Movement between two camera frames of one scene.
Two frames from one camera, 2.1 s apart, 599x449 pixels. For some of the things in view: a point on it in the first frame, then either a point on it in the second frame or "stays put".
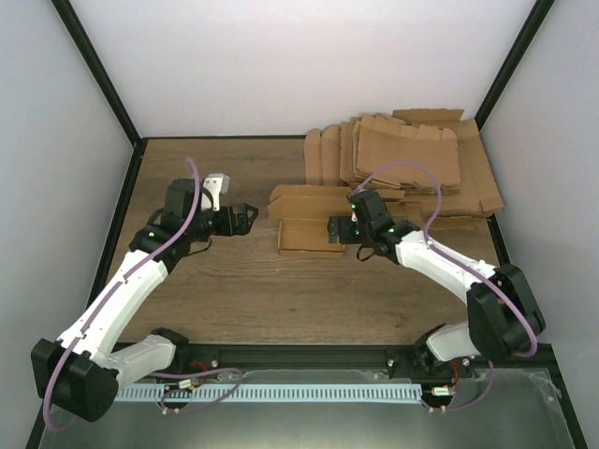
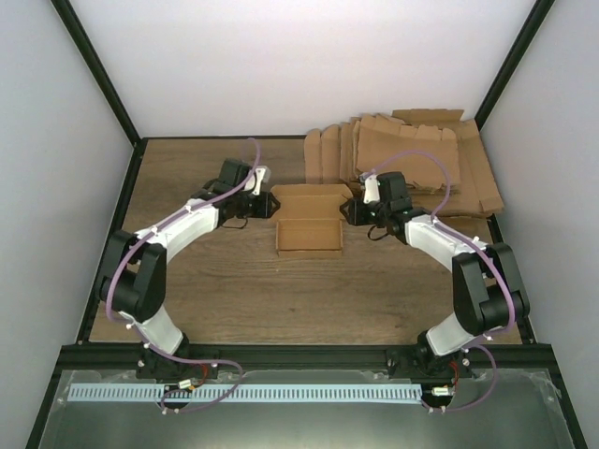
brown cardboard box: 303,211 stays put
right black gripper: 334,230 to 356,217
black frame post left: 75,29 stays put
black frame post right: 514,60 stays put
